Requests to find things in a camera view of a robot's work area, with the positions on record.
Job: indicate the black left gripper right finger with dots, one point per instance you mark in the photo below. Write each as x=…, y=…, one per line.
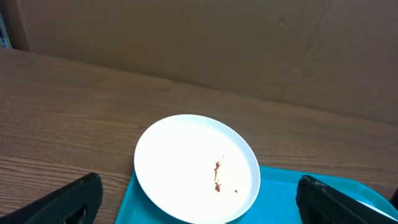
x=318, y=203

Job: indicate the teal plastic tray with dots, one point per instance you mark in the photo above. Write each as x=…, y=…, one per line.
x=275, y=202

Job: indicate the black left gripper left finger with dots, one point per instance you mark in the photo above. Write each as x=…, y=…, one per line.
x=75, y=203

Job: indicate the white plate with blue speck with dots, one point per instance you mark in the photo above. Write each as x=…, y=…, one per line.
x=377, y=210

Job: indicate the white plate with sauce streak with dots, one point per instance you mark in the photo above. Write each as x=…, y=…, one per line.
x=197, y=169

